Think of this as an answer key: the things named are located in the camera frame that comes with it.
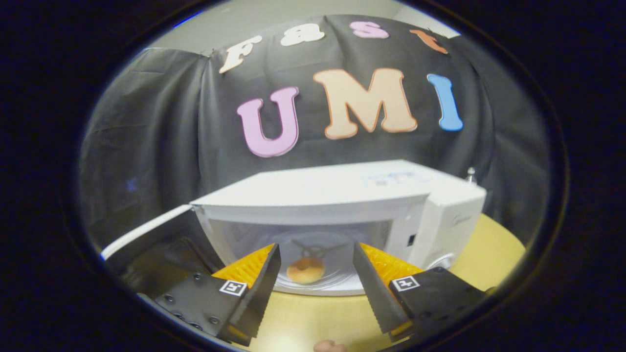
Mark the white microwave oven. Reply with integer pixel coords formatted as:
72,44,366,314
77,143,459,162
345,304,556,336
100,160,488,297

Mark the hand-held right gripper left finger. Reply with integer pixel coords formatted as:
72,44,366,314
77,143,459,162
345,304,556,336
154,243,283,347

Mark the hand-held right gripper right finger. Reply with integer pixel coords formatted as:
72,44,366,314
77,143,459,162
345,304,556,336
352,242,486,343

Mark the brown doughnut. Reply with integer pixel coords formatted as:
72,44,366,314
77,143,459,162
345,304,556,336
286,257,326,285

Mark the black backdrop cloth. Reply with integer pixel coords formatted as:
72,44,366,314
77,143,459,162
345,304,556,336
78,15,553,294

